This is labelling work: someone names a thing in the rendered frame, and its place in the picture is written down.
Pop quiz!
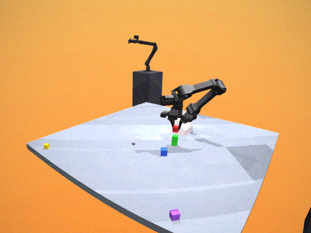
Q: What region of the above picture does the blue block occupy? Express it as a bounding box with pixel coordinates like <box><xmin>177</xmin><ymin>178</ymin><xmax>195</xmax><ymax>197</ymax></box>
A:
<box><xmin>161</xmin><ymin>148</ymin><xmax>168</xmax><ymax>156</ymax></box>

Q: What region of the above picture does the small purple cube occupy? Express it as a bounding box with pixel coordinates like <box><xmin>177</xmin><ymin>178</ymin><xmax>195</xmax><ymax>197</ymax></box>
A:
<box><xmin>169</xmin><ymin>209</ymin><xmax>180</xmax><ymax>221</ymax></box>

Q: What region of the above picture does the red block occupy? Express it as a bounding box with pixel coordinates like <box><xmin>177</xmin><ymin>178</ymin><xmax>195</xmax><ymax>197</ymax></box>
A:
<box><xmin>173</xmin><ymin>125</ymin><xmax>179</xmax><ymax>133</ymax></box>

